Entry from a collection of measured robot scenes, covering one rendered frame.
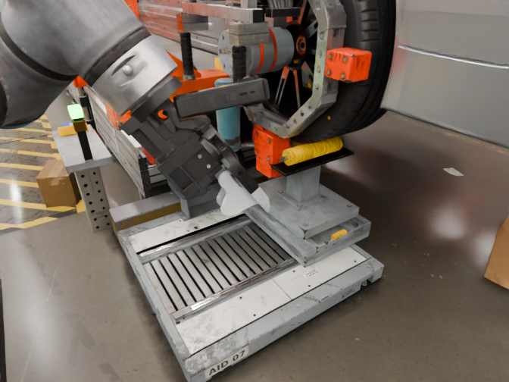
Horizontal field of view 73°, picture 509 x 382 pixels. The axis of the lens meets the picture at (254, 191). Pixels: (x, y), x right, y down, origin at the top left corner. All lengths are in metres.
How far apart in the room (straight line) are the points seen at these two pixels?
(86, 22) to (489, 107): 0.74
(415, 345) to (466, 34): 0.95
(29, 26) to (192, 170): 0.21
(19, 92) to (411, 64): 0.79
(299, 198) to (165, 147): 1.09
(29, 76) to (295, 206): 1.17
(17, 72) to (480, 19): 0.78
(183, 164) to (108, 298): 1.12
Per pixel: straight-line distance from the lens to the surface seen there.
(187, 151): 0.41
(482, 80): 0.87
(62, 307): 1.53
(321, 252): 1.39
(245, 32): 0.92
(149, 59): 0.40
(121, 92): 0.40
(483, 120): 0.87
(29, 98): 0.47
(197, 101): 0.41
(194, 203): 1.73
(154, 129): 0.42
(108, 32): 0.40
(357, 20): 1.03
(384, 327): 1.38
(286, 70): 1.30
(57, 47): 0.43
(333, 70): 0.97
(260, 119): 1.29
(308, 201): 1.49
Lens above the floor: 1.03
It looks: 31 degrees down
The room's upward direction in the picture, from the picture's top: straight up
